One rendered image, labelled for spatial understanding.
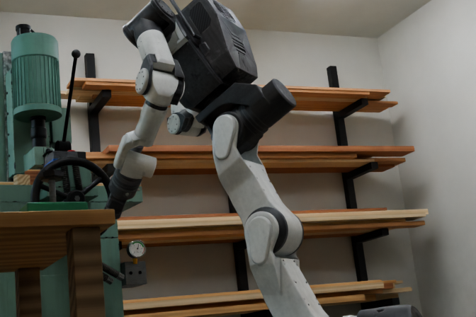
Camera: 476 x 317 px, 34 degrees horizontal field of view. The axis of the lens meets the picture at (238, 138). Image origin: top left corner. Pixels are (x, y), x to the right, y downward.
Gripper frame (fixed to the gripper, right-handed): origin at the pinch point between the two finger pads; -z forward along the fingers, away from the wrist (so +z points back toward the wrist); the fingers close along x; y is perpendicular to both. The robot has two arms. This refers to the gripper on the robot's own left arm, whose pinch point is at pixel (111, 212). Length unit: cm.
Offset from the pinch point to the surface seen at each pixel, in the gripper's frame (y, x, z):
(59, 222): 10, -98, 89
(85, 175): 12.7, 17.7, -5.6
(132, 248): -11.9, 8.8, -21.0
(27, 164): 34, 34, -26
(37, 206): 15, -85, 77
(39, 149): 31.9, 33.4, -16.5
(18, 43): 55, 61, 4
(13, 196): 31.8, 6.9, -16.5
